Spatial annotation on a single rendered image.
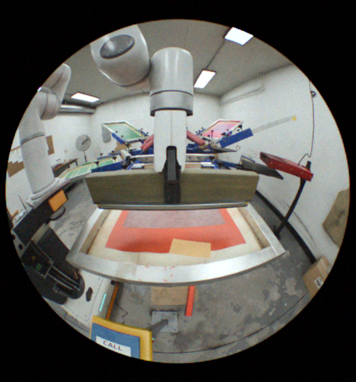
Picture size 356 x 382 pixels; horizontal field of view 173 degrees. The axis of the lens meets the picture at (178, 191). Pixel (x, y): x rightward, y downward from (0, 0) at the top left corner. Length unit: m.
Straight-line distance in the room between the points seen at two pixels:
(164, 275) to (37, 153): 0.43
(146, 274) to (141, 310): 1.03
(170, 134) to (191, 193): 0.13
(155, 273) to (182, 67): 0.36
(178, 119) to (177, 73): 0.08
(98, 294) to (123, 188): 1.00
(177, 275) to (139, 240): 0.16
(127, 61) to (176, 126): 0.12
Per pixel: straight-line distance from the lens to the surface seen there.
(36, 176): 0.40
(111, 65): 0.18
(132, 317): 1.29
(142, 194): 0.24
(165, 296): 1.21
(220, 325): 1.29
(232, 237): 0.36
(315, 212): 2.13
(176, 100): 0.18
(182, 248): 0.31
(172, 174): 0.16
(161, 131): 0.16
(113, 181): 0.25
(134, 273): 0.25
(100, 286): 1.14
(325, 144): 2.11
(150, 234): 0.34
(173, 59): 0.22
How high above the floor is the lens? 1.22
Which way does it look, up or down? 30 degrees down
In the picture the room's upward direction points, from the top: straight up
